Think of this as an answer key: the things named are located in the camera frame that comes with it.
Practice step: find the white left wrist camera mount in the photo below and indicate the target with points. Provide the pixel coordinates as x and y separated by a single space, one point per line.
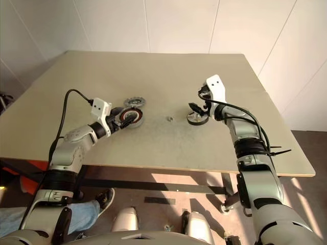
99 106

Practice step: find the black round disc part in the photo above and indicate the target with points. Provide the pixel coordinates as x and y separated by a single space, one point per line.
196 121

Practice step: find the orange object under table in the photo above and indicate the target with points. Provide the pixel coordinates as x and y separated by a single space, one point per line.
34 166

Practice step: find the silver rounded robot leg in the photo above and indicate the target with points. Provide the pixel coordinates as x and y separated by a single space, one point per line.
127 219
198 225

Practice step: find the dark cart at wall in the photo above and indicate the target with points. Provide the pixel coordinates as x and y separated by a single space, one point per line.
5 100

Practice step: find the dark patterned sneaker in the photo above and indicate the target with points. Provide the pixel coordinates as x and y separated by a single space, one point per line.
106 200

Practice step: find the small grey toothed gear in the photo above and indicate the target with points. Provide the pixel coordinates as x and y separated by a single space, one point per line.
134 102

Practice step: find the grey gear with red ring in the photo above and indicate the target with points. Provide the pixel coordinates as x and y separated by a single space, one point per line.
139 116

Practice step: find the small metal washer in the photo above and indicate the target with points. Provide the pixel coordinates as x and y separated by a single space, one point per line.
169 119

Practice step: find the person's leg in jeans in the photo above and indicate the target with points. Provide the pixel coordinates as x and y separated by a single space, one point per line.
81 214

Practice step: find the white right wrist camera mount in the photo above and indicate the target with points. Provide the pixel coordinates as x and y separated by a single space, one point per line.
217 88

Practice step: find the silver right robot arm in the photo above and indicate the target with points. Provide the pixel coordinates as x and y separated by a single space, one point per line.
258 178

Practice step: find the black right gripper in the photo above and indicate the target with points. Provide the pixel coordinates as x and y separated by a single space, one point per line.
207 102

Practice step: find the grey robot torso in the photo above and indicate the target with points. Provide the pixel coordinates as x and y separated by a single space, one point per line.
143 240

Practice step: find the table caster wheel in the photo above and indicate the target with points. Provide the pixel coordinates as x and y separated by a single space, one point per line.
226 208

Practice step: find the black table frame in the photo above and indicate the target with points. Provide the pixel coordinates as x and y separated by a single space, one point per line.
153 185

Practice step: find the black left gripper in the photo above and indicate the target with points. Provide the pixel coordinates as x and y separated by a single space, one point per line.
113 122

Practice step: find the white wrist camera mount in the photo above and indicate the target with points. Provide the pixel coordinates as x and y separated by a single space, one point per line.
217 88
99 106

